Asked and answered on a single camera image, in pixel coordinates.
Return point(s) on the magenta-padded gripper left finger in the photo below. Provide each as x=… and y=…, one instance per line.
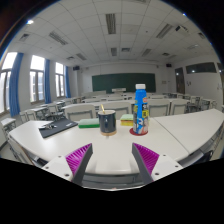
x=77, y=160

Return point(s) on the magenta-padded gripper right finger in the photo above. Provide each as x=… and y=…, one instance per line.
x=147, y=159

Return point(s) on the blue drink bottle white cap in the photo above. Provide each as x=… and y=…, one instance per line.
x=140, y=106

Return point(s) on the flat round red coaster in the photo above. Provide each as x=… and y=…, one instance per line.
x=131, y=132

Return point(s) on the black flat pad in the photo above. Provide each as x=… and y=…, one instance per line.
x=61, y=127

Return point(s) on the green and yellow block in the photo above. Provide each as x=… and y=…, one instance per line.
x=126, y=120

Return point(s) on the bunch of keys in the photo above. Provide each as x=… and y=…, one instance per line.
x=46, y=125

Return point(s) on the dark blue cup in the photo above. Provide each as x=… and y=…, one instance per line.
x=107, y=122

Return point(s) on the group of white classroom chairs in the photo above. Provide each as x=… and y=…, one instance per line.
x=80, y=111

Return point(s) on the golden stirring stick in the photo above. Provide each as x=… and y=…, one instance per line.
x=103, y=108

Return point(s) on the group of white classroom desks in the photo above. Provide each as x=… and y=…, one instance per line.
x=40, y=109

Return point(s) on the blue curtain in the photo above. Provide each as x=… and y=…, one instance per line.
x=16, y=85
x=67, y=81
x=47, y=81

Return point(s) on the green chalkboard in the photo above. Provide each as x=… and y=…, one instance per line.
x=120, y=82

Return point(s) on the tall bright window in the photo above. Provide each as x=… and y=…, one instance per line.
x=6, y=80
x=36, y=78
x=60, y=80

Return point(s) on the dark wooden door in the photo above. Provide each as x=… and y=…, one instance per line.
x=221, y=78
x=179, y=81

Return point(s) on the ceiling projector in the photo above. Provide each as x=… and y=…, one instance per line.
x=181, y=29

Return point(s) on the group of ceiling lights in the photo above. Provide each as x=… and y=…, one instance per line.
x=110, y=23

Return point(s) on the black wall speaker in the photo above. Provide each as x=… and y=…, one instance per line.
x=76, y=68
x=168, y=65

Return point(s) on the dark long wall window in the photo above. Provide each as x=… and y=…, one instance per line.
x=201, y=67

